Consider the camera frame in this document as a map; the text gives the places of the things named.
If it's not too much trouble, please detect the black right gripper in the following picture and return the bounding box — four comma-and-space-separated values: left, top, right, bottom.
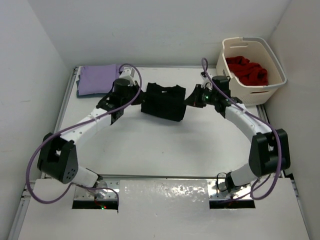
183, 83, 218, 108

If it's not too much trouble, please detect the lavender garment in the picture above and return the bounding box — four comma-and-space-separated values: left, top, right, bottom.
79, 64, 120, 98

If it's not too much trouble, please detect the black garment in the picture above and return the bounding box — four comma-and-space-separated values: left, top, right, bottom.
141, 82, 187, 122

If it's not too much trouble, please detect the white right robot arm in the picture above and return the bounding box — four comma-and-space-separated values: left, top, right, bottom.
184, 75, 291, 193

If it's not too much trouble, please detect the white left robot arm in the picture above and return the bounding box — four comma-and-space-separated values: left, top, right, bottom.
37, 78, 142, 188

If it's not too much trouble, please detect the red garment in basket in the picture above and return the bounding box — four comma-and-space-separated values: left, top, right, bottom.
225, 56, 269, 86

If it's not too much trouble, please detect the cream perforated laundry basket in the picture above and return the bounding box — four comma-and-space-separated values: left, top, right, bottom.
216, 37, 287, 106

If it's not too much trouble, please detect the white front cover panel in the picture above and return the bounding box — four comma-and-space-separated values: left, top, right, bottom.
19, 179, 309, 240

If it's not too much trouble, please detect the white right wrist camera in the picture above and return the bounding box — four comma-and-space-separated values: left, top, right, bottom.
200, 71, 213, 89

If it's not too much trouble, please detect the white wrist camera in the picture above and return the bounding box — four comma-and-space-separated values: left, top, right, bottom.
200, 71, 213, 89
119, 67, 136, 81

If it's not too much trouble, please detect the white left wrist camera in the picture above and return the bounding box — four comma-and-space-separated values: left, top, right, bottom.
119, 67, 136, 81

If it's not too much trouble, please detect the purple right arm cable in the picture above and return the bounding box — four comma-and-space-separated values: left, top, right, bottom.
201, 57, 285, 201

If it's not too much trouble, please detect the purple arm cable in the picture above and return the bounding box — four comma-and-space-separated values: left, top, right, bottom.
201, 57, 285, 201
25, 63, 143, 205

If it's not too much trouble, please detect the aluminium table edge rail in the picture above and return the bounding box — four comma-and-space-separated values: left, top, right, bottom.
53, 66, 80, 133

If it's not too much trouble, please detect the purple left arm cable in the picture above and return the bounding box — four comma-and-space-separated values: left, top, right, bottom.
25, 63, 143, 205

